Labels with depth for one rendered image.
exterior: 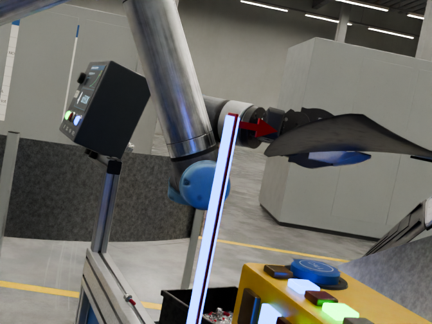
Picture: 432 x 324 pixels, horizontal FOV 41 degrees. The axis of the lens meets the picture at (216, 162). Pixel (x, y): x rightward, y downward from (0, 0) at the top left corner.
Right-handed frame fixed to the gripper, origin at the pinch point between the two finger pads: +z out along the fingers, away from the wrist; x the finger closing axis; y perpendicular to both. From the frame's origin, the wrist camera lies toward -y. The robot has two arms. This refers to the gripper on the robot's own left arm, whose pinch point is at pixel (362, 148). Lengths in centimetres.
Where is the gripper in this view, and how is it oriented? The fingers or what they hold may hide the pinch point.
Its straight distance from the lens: 88.0
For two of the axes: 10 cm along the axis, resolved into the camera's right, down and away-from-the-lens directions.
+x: -2.5, 9.7, -0.1
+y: 4.8, 1.3, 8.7
